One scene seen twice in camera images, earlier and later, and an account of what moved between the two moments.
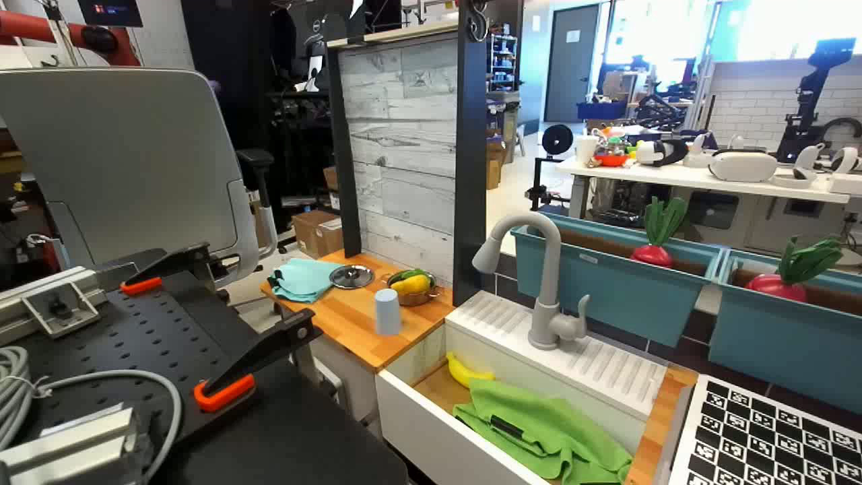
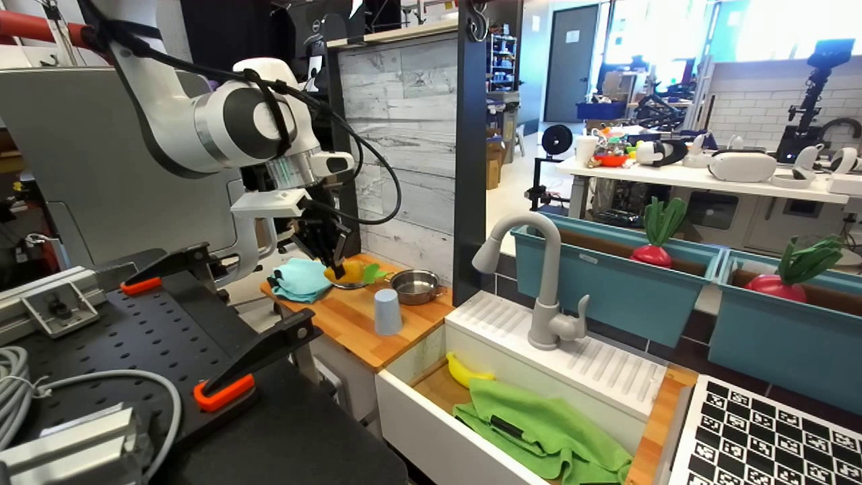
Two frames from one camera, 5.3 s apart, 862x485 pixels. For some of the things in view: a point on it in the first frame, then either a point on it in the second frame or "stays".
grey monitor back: (127, 163) stays
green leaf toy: (412, 281) -> (360, 270)
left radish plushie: (660, 223) stays
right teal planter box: (797, 347) stays
